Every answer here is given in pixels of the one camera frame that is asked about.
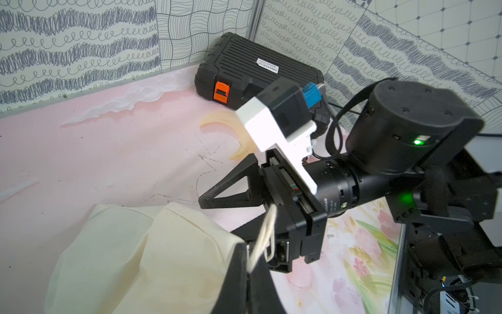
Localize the black plastic tool case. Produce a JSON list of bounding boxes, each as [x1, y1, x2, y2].
[[194, 32, 331, 138]]

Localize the white cloth drawstring bag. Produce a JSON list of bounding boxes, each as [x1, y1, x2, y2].
[[44, 203, 241, 313]]

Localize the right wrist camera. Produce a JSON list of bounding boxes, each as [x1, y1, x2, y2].
[[236, 77, 326, 194]]

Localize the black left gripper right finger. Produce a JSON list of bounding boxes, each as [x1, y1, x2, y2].
[[248, 260, 286, 314]]

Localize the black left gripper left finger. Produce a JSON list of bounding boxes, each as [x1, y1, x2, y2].
[[211, 243, 248, 314]]

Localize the white bag drawstring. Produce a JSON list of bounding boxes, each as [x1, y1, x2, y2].
[[247, 204, 277, 274]]

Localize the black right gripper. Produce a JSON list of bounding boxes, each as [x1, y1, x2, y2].
[[197, 79, 485, 273]]

